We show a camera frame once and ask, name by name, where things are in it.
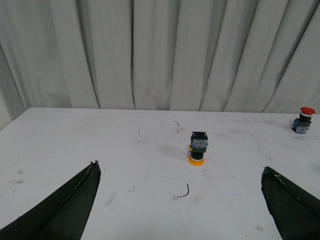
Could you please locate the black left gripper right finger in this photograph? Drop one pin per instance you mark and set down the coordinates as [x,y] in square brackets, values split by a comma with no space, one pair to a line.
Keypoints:
[296,212]

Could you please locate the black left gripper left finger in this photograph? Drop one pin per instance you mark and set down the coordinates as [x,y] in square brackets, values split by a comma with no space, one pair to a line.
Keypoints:
[63,215]

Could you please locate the yellow push button switch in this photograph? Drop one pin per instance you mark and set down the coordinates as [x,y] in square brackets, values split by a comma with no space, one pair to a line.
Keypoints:
[197,148]

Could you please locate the red mushroom push button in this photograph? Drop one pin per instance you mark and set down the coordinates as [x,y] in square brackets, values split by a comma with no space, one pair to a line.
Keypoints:
[301,125]

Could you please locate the white pleated curtain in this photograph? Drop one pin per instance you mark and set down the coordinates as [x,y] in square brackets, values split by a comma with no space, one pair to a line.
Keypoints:
[258,56]

